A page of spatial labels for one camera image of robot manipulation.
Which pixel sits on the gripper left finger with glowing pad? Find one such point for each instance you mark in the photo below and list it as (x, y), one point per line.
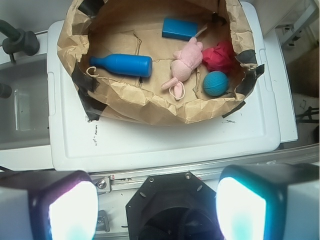
(47, 205)

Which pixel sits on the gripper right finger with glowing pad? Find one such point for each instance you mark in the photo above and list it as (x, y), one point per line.
(269, 202)

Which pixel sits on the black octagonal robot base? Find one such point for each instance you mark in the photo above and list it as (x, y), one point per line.
(176, 206)

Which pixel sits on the blue rectangular block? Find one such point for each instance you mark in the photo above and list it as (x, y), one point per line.
(179, 29)

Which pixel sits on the clear plastic bin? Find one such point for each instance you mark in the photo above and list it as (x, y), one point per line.
(24, 103)

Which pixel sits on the blue rubber ball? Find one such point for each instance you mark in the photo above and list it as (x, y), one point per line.
(215, 83)

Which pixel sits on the red crumpled paper ball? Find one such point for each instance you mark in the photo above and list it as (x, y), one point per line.
(219, 58)

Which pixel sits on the blue plastic bottle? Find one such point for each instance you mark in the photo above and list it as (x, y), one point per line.
(124, 64)

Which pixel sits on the pink plush bunny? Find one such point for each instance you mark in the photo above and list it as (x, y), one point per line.
(185, 62)

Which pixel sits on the brown paper bag bin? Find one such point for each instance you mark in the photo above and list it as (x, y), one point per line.
(98, 28)

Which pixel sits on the metal corner bracket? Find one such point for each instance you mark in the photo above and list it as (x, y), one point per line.
(103, 185)

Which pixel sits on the aluminium extrusion rail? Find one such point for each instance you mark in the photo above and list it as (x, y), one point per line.
(211, 169)

